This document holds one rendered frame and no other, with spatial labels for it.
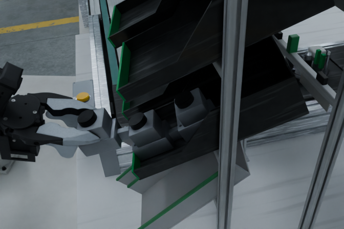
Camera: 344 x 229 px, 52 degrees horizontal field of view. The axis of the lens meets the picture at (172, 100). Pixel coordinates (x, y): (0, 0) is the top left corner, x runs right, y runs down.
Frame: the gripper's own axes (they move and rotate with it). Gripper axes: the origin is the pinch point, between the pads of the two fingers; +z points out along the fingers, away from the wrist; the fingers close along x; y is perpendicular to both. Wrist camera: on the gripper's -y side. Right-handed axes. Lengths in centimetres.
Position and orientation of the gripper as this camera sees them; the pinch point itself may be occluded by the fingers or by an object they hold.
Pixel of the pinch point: (94, 122)
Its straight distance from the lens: 58.2
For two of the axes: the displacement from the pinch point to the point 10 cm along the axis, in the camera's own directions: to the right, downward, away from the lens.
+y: -2.0, 7.2, 6.7
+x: 0.3, 6.8, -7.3
